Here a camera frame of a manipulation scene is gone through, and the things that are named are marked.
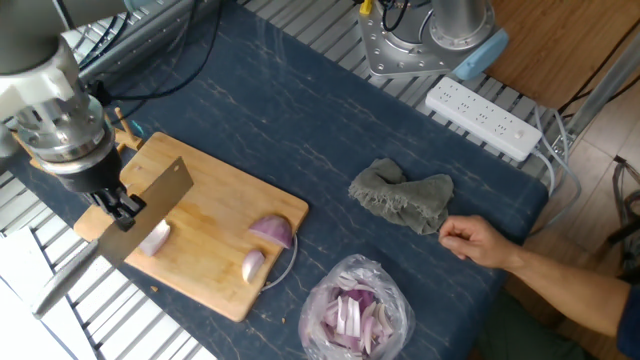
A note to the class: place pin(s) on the swivel office chair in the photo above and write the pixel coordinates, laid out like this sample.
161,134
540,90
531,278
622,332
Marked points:
627,200

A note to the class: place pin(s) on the small pale onion wedge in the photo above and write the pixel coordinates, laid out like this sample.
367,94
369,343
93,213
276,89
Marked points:
251,266

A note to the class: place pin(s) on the plastic bag of onion slices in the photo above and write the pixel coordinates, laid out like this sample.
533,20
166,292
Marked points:
350,320

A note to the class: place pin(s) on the steel cleaver knife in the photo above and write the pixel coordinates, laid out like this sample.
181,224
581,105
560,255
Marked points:
150,205

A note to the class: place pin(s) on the grey-green cloth rag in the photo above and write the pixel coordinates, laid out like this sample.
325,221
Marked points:
400,200

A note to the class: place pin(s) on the wooden cutting board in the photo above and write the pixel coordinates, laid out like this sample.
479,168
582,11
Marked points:
215,260

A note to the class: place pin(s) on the pale red onion quarter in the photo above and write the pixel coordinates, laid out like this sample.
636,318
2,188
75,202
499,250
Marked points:
156,240

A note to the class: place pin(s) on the white paper sheet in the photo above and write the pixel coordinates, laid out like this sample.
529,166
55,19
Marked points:
20,320

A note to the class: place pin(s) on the aluminium frame bar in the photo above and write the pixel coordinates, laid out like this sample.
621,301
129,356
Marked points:
150,35
600,90

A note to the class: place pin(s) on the wooden peg rack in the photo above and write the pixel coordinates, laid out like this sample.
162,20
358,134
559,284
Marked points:
131,140

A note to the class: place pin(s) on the small yellow clip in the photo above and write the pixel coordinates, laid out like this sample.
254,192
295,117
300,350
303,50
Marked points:
366,7

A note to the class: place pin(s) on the person's bare forearm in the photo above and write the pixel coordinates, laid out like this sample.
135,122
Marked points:
565,287

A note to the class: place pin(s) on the purple skinned onion piece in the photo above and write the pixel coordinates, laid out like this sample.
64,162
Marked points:
272,230

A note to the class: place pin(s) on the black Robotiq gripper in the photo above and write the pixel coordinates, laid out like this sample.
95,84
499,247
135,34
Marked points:
95,172

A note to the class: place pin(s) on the dark blue shirt sleeve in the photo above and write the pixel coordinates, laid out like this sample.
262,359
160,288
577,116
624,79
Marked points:
630,325

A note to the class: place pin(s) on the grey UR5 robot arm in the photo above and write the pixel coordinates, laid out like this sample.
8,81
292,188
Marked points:
25,35

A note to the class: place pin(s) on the dark green trouser leg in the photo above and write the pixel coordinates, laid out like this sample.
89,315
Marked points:
525,335

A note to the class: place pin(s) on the person's bare hand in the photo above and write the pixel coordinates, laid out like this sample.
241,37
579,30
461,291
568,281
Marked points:
475,240

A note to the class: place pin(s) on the white power strip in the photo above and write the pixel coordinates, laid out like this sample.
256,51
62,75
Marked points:
480,117

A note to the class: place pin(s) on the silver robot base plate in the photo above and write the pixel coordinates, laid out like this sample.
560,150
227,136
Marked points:
395,55

